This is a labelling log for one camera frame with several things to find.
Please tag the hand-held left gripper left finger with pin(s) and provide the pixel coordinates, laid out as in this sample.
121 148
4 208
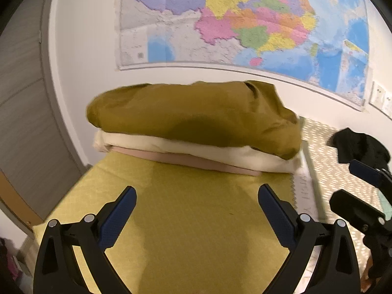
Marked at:
118 217

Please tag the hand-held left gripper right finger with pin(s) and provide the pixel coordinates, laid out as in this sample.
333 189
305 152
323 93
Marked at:
277 217

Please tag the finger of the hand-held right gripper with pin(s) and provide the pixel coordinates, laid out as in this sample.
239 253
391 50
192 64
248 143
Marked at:
352 203
364 171

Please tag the olive brown jacket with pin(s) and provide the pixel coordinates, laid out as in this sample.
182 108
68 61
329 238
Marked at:
190 113

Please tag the black garment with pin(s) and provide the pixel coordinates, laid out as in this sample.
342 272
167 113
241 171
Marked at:
358 147

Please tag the mint diamond patterned quilt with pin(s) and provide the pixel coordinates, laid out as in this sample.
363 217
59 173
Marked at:
386 203

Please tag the cream folded cloth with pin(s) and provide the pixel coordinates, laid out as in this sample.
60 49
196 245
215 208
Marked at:
245 156

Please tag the yellow patterned bed sheet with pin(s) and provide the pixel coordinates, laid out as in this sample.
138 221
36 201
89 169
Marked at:
190 208

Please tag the pink folded cloth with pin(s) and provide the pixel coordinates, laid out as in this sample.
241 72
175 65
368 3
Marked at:
183 159

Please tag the grey wardrobe door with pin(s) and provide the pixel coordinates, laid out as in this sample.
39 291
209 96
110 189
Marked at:
24 113

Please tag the white wall socket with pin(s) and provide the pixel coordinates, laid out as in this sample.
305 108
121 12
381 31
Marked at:
377 93
388 104

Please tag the colourful wall map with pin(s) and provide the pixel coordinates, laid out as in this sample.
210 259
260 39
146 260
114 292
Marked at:
245 21

